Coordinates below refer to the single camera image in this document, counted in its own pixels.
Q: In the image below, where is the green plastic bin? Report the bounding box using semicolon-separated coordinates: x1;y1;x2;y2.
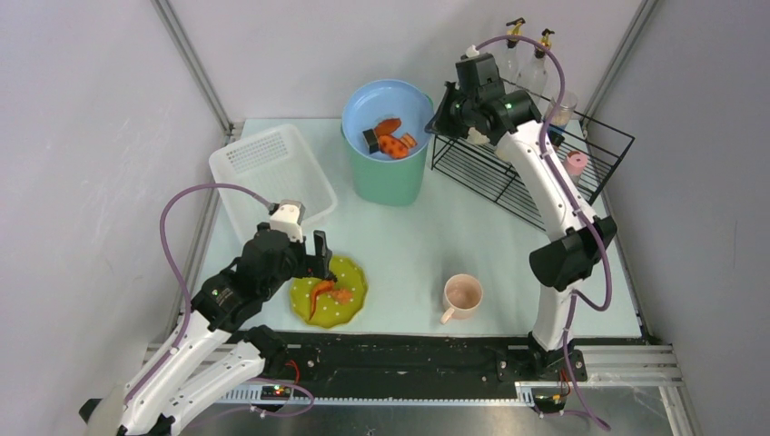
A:
348;134;431;206

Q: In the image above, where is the pink mug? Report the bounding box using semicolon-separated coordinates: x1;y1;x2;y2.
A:
439;274;484;324

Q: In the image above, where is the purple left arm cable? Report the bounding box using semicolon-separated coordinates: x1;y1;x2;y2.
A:
123;183;273;411

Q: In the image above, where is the orange chicken wing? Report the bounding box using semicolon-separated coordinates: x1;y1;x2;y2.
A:
309;280;336;320

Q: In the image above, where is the black white sushi roll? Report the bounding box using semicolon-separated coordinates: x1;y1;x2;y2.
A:
362;129;380;154

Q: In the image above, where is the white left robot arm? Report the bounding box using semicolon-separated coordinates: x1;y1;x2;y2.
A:
79;223;334;435

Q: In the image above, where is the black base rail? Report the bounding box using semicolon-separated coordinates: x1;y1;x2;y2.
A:
263;332;587;401

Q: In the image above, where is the orange grilled chicken piece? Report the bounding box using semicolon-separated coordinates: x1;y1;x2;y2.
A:
378;134;417;160

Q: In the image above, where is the spice shaker white lid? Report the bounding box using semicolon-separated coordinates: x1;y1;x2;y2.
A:
546;91;578;130

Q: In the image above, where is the small orange chicken piece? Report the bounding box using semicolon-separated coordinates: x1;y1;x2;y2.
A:
374;118;401;137

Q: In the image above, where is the glass oil bottle gold cap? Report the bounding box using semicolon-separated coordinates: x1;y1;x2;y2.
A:
517;48;548;101

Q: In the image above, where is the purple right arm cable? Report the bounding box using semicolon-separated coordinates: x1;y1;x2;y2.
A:
475;35;614;431

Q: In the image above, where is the white perforated plastic basket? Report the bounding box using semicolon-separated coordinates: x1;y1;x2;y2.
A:
209;123;338;226

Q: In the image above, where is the large glass jar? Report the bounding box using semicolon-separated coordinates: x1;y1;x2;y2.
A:
495;144;510;163

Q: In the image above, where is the orange fried nugget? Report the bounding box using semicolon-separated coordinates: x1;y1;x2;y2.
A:
331;288;353;304

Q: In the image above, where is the blue plate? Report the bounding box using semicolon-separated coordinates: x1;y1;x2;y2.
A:
341;79;434;164

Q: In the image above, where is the green polka dot plate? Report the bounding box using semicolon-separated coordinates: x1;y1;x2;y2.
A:
290;255;369;329

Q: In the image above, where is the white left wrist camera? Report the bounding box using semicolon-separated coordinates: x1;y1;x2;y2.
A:
269;200;305;243

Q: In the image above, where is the black wire rack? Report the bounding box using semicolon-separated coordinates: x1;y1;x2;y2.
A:
429;112;636;230

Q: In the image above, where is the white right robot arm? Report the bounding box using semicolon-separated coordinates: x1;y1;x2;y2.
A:
425;47;617;377

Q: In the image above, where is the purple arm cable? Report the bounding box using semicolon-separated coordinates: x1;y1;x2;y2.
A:
475;35;614;431
123;183;273;411

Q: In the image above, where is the glass jar with light powder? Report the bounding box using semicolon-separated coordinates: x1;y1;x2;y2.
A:
466;127;489;145

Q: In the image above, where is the small black cap spice bottle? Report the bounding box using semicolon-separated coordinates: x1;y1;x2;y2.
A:
548;132;565;150

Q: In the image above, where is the pink lid spice jar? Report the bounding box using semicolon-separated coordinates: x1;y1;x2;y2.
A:
562;151;589;185

